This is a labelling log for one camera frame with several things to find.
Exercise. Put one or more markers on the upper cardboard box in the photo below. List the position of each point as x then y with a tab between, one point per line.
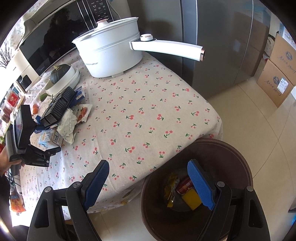
283	56

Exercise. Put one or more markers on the yellow sponge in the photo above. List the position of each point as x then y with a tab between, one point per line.
192	199

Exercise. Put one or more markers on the cardboard box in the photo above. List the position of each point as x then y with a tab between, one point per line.
274	83
283	56

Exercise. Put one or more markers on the large red drink can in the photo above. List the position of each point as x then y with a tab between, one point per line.
184	186

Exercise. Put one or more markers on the light blue milk carton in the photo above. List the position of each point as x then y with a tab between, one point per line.
50	139

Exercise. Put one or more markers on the white electric cooking pot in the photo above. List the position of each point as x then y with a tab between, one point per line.
114	47

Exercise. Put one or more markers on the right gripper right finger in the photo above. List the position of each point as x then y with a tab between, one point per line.
249	221

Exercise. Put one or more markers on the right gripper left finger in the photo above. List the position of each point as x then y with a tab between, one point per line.
48	220

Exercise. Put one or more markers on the grey refrigerator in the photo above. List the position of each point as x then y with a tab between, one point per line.
233	34

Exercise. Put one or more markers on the black plastic food tray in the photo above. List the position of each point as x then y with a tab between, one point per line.
57	107

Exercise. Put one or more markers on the cream bowl with green handle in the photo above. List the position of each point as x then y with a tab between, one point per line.
54	89

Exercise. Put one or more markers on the stacked cream plates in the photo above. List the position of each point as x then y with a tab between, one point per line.
75	79

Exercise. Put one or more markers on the blue tissue box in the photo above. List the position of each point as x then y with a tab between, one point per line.
80	95

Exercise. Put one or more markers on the black microwave oven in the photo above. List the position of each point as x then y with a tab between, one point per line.
50	31

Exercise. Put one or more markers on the cream kitchen appliance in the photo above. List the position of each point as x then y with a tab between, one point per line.
22	73

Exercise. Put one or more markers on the printed wrapper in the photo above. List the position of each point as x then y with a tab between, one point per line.
71	118

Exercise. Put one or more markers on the lower cardboard box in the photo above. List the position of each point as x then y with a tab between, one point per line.
274	83

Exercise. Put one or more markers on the person's left hand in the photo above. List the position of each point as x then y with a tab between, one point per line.
5	164

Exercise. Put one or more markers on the cherry print tablecloth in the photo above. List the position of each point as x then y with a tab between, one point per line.
138	121

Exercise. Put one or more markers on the dark green pumpkin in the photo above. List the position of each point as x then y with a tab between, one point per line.
58	72

